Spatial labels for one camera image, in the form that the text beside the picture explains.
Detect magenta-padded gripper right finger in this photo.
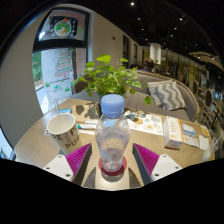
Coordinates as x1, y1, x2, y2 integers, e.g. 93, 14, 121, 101
132, 142, 184, 187

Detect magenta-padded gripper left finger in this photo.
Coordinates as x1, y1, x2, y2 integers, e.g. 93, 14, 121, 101
42, 142, 93, 187

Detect clear blue-capped water bottle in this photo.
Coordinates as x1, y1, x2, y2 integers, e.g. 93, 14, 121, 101
94, 93, 132, 173

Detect flat round red coaster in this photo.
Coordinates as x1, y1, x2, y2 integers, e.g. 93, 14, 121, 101
97, 155, 128, 177

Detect white printed paper cup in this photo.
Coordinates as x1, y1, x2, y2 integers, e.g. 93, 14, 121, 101
46, 113, 83, 155

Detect white teal-capped marker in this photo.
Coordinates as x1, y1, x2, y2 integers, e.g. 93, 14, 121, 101
77, 122, 98, 130

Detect printed paper leaflet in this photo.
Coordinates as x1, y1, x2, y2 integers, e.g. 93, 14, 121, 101
123, 109, 164, 136

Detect white carton with orange print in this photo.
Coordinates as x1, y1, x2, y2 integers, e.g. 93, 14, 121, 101
163, 115, 184, 150

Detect small blue white packet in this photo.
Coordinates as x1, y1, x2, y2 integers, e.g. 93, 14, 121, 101
181, 123, 198, 138

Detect white paper napkin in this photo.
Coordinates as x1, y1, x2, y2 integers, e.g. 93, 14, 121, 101
198, 134, 210, 151

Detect clear plastic cup with straw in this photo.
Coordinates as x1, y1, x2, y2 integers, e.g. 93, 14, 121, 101
203, 136, 221, 163

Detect grey chevron pillow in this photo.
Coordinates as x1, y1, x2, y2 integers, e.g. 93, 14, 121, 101
147, 79, 187, 112

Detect grey curved sofa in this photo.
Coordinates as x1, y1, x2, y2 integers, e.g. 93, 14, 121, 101
73, 69, 201, 123

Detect group of round-backed chairs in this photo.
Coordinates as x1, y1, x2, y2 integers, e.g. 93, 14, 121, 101
188, 76, 224, 134

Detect green potted plant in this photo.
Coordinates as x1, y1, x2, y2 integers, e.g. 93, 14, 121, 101
73, 54, 153, 108

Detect window with tree decal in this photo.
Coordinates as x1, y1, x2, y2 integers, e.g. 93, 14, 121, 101
31, 47, 88, 114

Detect person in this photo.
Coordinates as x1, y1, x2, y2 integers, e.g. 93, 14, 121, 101
138, 57, 157, 74

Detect window with wreath decal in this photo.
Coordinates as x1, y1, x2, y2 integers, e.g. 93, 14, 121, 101
38, 8, 90, 51

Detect group of ceiling spotlights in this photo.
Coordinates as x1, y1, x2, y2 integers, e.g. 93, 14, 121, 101
129, 1, 214, 61

